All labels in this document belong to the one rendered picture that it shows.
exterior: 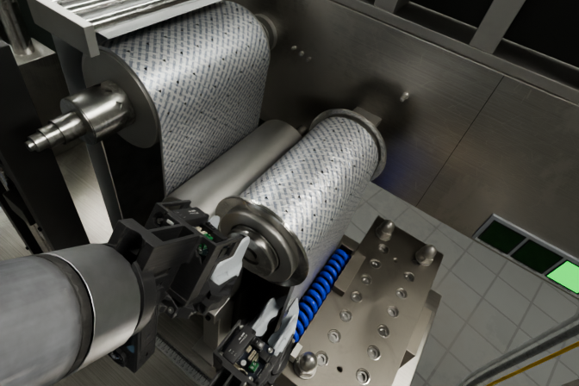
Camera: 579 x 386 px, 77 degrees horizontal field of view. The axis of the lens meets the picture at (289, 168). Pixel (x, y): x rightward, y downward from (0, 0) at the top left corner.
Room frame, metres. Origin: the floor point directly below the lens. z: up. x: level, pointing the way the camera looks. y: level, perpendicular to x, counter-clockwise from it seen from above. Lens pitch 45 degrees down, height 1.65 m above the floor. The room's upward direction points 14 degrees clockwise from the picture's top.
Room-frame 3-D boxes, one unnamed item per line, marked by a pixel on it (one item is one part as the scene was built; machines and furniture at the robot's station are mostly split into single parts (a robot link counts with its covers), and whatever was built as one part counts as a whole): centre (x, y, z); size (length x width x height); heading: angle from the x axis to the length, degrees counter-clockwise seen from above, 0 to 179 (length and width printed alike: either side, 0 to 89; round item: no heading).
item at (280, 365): (0.18, -0.04, 1.10); 0.09 x 0.05 x 0.02; 155
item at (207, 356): (0.23, 0.06, 1.05); 0.06 x 0.05 x 0.31; 156
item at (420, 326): (0.31, -0.30, 0.96); 0.10 x 0.03 x 0.11; 156
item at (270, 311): (0.24, -0.02, 1.12); 0.09 x 0.03 x 0.06; 157
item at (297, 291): (0.35, -0.09, 1.12); 0.23 x 0.01 x 0.18; 156
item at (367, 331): (0.33, -0.21, 1.00); 0.40 x 0.16 x 0.06; 156
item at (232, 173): (0.42, 0.07, 1.17); 0.26 x 0.12 x 0.12; 156
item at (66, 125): (0.28, 0.28, 1.33); 0.06 x 0.03 x 0.03; 156
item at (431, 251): (0.46, -0.32, 1.05); 0.04 x 0.04 x 0.04
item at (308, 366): (0.20, -0.10, 1.05); 0.04 x 0.04 x 0.04
